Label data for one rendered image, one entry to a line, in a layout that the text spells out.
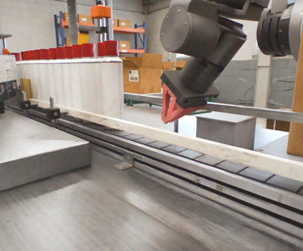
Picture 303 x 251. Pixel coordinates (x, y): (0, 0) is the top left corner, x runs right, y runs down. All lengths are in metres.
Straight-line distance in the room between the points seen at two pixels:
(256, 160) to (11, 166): 0.38
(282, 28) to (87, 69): 0.54
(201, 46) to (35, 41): 8.24
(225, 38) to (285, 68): 5.96
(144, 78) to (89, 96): 1.80
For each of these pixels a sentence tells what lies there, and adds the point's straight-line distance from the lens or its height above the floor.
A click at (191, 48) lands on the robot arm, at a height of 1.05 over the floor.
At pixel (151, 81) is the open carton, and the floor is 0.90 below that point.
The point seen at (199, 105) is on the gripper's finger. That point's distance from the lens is 0.45.
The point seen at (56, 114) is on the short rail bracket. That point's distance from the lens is 0.72.
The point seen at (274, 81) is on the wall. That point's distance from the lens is 6.44.
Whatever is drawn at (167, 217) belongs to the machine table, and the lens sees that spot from 0.36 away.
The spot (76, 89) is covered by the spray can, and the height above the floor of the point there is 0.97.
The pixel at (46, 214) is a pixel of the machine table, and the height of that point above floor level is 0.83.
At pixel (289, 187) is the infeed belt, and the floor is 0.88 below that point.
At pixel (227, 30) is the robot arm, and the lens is 0.38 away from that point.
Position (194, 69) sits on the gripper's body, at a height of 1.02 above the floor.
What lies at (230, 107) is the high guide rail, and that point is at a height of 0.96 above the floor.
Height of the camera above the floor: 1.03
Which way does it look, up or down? 13 degrees down
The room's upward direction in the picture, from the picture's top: straight up
